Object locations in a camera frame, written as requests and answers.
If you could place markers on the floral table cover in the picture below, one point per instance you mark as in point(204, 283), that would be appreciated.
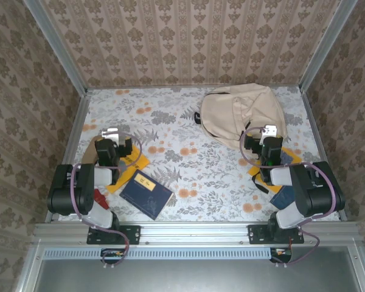
point(246, 216)

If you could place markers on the aluminium left side rail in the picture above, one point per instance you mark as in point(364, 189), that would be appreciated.
point(79, 121)

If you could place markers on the yellow book with blue patch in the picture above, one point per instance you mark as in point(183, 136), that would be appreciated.
point(293, 158)

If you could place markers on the navy book with yellow label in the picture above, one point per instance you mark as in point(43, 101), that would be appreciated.
point(281, 197)

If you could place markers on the yellow cartoon picture book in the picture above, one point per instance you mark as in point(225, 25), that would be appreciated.
point(141, 161)

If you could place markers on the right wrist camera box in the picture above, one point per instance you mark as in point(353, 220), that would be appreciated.
point(268, 131)

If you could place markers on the aluminium back rail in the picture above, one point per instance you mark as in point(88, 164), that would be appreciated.
point(140, 87)

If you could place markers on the aluminium right frame post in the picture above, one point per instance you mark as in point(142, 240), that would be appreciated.
point(327, 45)

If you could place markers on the beige canvas backpack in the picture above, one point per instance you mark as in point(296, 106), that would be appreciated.
point(231, 121)

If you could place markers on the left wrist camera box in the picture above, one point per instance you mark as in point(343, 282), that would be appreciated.
point(111, 134)

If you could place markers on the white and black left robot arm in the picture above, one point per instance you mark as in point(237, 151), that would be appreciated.
point(64, 188)

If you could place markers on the brown glasses case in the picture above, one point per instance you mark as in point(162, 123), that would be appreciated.
point(89, 155)

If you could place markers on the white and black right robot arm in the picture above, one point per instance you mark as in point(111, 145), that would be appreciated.
point(319, 194)

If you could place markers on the aluminium right side rail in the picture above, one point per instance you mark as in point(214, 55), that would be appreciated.
point(314, 127)

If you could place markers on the aluminium left frame post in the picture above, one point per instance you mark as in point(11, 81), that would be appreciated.
point(55, 45)

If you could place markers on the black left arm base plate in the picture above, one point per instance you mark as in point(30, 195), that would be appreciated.
point(134, 234)

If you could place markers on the red box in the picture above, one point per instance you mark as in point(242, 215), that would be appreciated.
point(101, 199)

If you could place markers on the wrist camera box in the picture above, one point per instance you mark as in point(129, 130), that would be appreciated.
point(268, 131)
point(111, 134)

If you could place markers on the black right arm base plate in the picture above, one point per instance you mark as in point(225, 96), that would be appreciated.
point(255, 234)

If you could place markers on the aluminium frame post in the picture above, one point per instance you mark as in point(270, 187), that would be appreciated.
point(55, 45)
point(327, 45)

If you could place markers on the grey metal panel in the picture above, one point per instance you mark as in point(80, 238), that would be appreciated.
point(194, 276)

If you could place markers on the aluminium mounting rail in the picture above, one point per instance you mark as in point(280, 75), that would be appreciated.
point(194, 232)

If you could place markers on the navy book with drawn figure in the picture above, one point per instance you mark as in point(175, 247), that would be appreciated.
point(146, 197)

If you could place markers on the aluminium left lower frame bar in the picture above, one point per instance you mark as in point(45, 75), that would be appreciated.
point(29, 270)

